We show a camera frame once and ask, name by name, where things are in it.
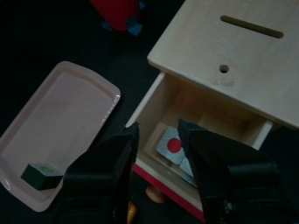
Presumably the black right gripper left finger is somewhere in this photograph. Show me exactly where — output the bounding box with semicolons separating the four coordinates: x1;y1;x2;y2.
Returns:
51;122;139;224

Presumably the pink rectangular plastic tray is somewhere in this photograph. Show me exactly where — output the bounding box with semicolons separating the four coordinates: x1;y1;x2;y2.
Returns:
0;60;121;214

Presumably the light wooden box with slot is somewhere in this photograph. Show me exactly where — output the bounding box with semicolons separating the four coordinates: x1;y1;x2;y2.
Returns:
145;0;299;130

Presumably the green toy sushi piece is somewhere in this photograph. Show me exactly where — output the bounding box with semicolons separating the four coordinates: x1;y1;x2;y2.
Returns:
19;163;63;192

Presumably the wooden drawer with red front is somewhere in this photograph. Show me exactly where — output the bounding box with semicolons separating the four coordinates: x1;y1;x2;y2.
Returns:
125;71;274;224

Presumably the white card with red dot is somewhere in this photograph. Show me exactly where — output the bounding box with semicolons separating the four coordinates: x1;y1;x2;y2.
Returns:
154;125;185;166

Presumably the red and blue toy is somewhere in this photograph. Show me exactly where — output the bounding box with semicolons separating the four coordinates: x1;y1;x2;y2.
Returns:
87;0;145;37

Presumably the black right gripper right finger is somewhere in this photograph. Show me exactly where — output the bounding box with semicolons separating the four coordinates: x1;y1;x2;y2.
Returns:
176;118;299;224

